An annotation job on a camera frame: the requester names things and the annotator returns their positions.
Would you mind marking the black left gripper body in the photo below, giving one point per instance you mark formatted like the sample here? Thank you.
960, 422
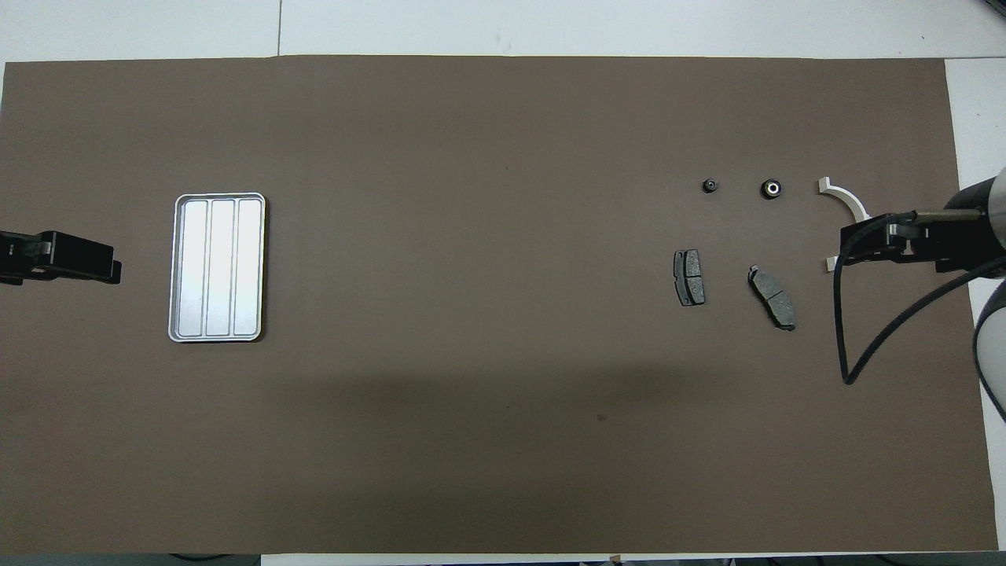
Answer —
20, 255

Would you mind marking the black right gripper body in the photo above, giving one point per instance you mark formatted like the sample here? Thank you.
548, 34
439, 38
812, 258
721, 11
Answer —
963, 236

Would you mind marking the large black bearing gear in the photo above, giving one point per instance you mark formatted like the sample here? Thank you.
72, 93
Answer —
772, 189

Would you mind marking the small black bearing gear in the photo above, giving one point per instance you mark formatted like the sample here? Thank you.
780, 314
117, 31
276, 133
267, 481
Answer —
710, 186

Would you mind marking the silver metal tray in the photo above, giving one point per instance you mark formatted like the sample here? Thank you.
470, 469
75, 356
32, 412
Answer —
220, 267

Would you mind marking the long dark brake pad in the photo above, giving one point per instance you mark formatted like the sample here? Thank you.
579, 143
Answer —
774, 299

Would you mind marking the short dark brake pad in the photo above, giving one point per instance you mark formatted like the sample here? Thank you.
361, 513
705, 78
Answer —
690, 275

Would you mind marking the brown table mat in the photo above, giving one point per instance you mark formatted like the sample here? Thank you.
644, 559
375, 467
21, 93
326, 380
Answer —
503, 393

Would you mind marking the white curved plastic bracket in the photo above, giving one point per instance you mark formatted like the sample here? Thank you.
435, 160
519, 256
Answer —
845, 195

